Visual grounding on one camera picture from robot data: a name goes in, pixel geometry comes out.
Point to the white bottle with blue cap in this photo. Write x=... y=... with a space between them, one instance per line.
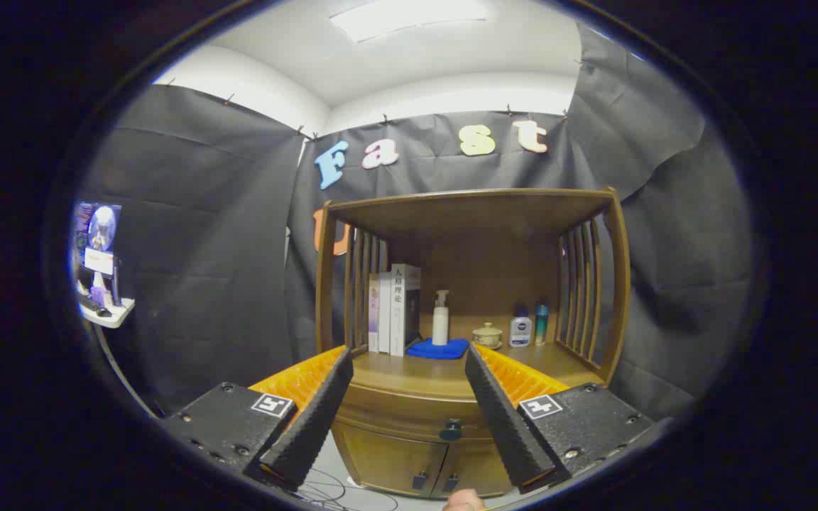
x=520 y=331

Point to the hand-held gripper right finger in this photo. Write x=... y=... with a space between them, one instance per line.
x=505 y=419

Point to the brown wooden cabinet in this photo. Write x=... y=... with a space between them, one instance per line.
x=466 y=213

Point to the cream lidded tea cup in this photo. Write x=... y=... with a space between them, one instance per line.
x=487 y=336

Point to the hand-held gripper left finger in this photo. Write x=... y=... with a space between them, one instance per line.
x=317 y=419

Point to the wooden drawer with black knob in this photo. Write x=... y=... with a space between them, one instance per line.
x=409 y=411

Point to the teal slim bottle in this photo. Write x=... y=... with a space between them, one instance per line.
x=542 y=326

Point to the pale purple book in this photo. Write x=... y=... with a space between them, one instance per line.
x=373 y=312

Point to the white wall shelf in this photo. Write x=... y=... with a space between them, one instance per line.
x=116 y=314

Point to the wooden cabinet door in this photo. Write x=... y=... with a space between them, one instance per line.
x=476 y=470
x=388 y=461

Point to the thin white book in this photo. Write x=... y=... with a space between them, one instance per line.
x=385 y=312

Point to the white book with dark cover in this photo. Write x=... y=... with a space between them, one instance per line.
x=402 y=305

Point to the white pump bottle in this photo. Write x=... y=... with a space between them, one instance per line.
x=440 y=323

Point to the blue folded cloth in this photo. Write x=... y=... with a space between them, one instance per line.
x=437 y=348

